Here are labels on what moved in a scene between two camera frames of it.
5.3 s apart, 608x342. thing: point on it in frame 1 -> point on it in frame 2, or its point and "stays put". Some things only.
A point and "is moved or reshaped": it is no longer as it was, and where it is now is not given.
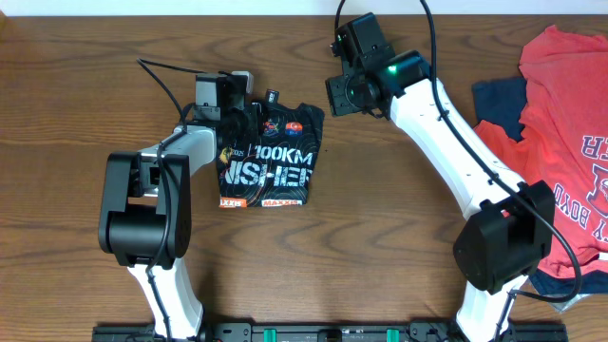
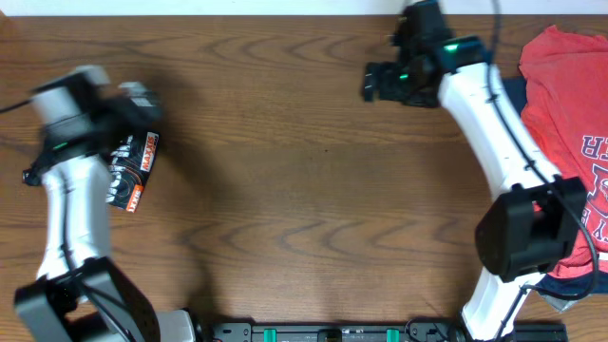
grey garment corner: (561, 306) stays put
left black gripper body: (253, 116) -> (125, 114)
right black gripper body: (348, 95) -> (403, 84)
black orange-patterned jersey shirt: (275, 165) is moved or reshaped
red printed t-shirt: (564, 144) stays put
